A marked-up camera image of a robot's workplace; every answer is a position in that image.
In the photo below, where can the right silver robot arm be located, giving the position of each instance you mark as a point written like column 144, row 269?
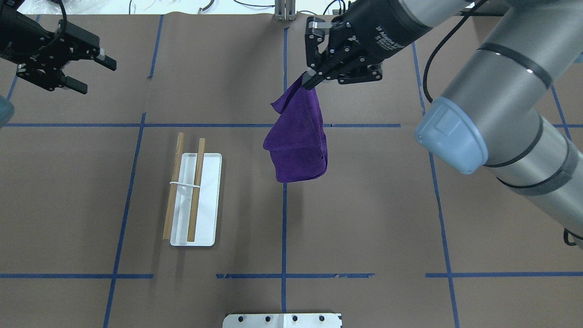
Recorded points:
column 486, row 116

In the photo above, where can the aluminium frame post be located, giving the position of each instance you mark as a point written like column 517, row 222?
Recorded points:
column 285, row 10

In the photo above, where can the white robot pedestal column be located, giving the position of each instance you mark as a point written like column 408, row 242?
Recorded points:
column 283, row 320

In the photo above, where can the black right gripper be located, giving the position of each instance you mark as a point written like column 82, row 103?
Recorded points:
column 380, row 25

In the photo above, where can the white wooden-bar towel rack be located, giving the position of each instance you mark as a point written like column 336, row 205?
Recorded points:
column 194, row 191

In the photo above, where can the purple microfiber towel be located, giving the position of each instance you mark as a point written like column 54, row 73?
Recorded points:
column 297, row 143

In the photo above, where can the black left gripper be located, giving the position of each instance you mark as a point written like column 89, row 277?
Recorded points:
column 18, row 28

